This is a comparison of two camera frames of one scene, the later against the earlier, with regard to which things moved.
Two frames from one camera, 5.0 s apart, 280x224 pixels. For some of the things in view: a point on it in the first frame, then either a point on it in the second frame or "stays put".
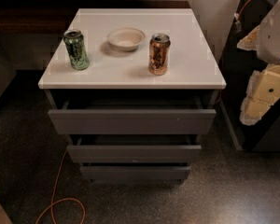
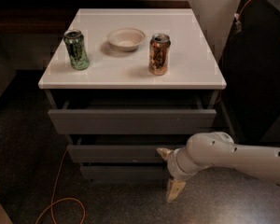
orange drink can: (160, 48) stays put
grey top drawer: (132, 121) stays put
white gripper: (274, 39) -> (173, 164)
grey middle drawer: (133, 153) stays put
